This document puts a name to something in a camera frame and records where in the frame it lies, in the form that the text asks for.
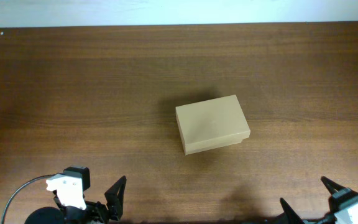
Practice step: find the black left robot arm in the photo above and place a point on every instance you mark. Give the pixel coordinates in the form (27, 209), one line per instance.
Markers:
(47, 215)

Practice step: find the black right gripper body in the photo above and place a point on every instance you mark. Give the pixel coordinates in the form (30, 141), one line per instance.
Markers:
(317, 219)

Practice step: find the brown cardboard box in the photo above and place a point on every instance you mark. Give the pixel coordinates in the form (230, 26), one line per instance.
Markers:
(211, 124)

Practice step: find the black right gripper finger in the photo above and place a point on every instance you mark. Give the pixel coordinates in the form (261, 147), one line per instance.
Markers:
(291, 215)
(333, 187)

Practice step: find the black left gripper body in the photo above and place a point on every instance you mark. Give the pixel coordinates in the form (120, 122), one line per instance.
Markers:
(103, 210)

